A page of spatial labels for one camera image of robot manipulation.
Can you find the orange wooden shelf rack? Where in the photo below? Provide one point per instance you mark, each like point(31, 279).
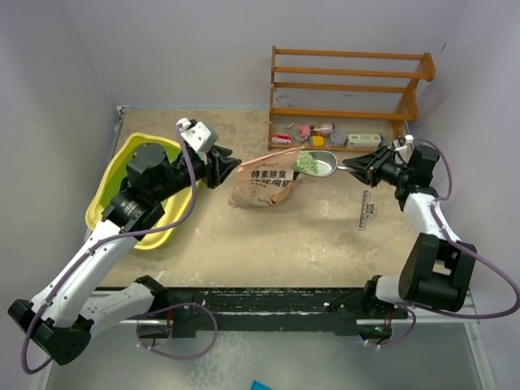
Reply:
point(406, 109)

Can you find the silver metal scoop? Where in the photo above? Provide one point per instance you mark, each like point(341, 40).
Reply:
point(318, 163)

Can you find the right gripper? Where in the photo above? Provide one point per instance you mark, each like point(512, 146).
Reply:
point(378, 159)

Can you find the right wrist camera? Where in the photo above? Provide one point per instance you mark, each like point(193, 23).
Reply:
point(402, 145)

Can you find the red white small box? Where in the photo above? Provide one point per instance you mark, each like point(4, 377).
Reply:
point(281, 139)

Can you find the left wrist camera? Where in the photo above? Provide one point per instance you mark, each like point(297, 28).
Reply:
point(197, 135)

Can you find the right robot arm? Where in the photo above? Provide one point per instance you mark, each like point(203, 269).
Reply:
point(436, 273)

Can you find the pink cat litter bag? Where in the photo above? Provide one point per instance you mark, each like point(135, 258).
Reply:
point(266, 181)

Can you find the green white box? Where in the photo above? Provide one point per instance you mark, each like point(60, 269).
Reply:
point(364, 141)

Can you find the black base frame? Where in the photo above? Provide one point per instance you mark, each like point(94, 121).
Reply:
point(340, 311)

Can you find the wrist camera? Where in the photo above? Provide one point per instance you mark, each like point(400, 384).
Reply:
point(197, 135)
point(402, 145)

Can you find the grey ruler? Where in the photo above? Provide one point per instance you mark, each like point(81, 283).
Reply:
point(367, 210)

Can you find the clear round jar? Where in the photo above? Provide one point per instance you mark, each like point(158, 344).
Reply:
point(338, 138)

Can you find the blue object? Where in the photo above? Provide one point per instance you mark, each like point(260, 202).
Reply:
point(256, 385)

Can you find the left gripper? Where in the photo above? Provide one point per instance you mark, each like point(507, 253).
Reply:
point(214, 168)

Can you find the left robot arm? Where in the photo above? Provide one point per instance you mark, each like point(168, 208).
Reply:
point(60, 320)

